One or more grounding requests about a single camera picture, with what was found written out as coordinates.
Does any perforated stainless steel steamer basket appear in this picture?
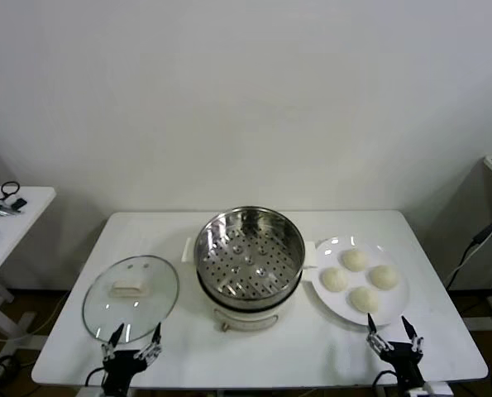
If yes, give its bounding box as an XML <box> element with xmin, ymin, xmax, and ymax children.
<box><xmin>181</xmin><ymin>206</ymin><xmax>318</xmax><ymax>300</ymax></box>

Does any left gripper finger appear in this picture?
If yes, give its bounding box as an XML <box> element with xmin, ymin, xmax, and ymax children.
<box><xmin>100</xmin><ymin>323</ymin><xmax>126</xmax><ymax>363</ymax></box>
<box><xmin>138</xmin><ymin>322</ymin><xmax>165</xmax><ymax>366</ymax></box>

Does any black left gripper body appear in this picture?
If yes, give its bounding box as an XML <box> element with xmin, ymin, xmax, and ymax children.
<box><xmin>101</xmin><ymin>350</ymin><xmax>148</xmax><ymax>396</ymax></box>

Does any white round plate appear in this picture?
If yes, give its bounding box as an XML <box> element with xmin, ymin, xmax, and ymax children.
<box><xmin>311</xmin><ymin>236</ymin><xmax>410</xmax><ymax>327</ymax></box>

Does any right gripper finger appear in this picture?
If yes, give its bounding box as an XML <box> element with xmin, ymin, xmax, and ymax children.
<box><xmin>400</xmin><ymin>315</ymin><xmax>425</xmax><ymax>356</ymax></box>
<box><xmin>365</xmin><ymin>313</ymin><xmax>393</xmax><ymax>355</ymax></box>

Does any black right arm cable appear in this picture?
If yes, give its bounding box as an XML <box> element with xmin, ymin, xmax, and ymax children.
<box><xmin>373</xmin><ymin>371</ymin><xmax>398</xmax><ymax>397</ymax></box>

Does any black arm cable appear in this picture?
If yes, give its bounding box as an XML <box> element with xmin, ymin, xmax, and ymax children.
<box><xmin>373</xmin><ymin>371</ymin><xmax>398</xmax><ymax>397</ymax></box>
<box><xmin>84</xmin><ymin>366</ymin><xmax>107</xmax><ymax>390</ymax></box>

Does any white side table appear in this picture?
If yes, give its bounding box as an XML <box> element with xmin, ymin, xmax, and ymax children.
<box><xmin>0</xmin><ymin>185</ymin><xmax>56</xmax><ymax>352</ymax></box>

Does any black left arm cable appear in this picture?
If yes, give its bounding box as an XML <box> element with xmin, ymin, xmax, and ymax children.
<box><xmin>84</xmin><ymin>366</ymin><xmax>107</xmax><ymax>390</ymax></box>

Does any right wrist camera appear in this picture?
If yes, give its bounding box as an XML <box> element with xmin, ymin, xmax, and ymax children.
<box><xmin>407</xmin><ymin>382</ymin><xmax>451</xmax><ymax>397</ymax></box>

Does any white steamed baozi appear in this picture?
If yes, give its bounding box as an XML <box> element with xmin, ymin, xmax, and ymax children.
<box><xmin>320</xmin><ymin>267</ymin><xmax>349</xmax><ymax>293</ymax></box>
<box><xmin>339</xmin><ymin>247</ymin><xmax>370</xmax><ymax>273</ymax></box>
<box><xmin>367</xmin><ymin>264</ymin><xmax>399</xmax><ymax>289</ymax></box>
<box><xmin>347</xmin><ymin>286</ymin><xmax>380</xmax><ymax>313</ymax></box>

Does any cream electric cooking pot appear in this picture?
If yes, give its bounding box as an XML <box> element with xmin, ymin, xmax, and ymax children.
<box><xmin>195</xmin><ymin>264</ymin><xmax>303</xmax><ymax>334</ymax></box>

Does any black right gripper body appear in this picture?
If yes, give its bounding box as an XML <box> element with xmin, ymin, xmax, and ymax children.
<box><xmin>379</xmin><ymin>342</ymin><xmax>425</xmax><ymax>388</ymax></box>

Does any glass lid with cream handle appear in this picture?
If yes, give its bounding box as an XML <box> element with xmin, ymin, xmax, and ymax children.
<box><xmin>82</xmin><ymin>255</ymin><xmax>180</xmax><ymax>345</ymax></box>

